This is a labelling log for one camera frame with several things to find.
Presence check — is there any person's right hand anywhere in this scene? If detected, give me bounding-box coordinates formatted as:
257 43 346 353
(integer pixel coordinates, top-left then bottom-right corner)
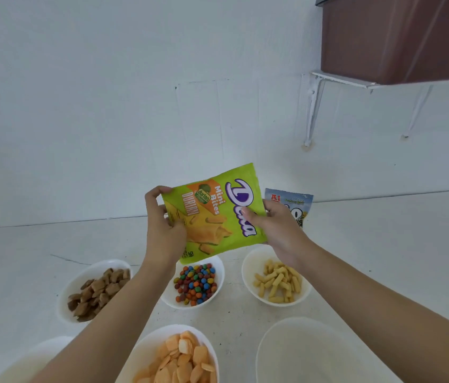
240 199 313 272

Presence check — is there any person's left hand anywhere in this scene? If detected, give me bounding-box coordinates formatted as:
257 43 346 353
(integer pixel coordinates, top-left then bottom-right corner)
144 185 188 272

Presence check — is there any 360 Kuaci seed bag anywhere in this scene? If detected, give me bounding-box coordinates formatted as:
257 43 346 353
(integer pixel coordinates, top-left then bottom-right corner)
264 188 314 228

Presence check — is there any white round bowl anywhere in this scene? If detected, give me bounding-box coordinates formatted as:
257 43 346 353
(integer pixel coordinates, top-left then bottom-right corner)
56 259 134 326
255 317 368 383
0 335 76 383
160 255 225 311
115 324 220 383
241 245 313 307

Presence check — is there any pile of colourful round candies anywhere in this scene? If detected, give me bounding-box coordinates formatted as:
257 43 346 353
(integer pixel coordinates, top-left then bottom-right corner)
173 263 218 307

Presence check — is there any green snack bag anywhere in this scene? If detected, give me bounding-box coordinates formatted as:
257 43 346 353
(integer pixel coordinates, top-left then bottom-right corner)
160 162 268 265

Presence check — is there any pile of brown pillow snacks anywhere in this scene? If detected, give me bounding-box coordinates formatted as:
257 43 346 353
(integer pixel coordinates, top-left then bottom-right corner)
67 268 132 323

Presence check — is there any pile of orange wafer cubes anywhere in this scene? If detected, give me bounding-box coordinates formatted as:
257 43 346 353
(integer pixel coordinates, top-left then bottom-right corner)
133 330 217 383

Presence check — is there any person's left forearm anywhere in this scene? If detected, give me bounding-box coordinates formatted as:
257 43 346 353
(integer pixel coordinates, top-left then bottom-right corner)
31 255 177 383

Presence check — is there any person's right forearm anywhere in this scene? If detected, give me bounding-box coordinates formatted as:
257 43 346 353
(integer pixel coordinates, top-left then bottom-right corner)
294 239 449 383

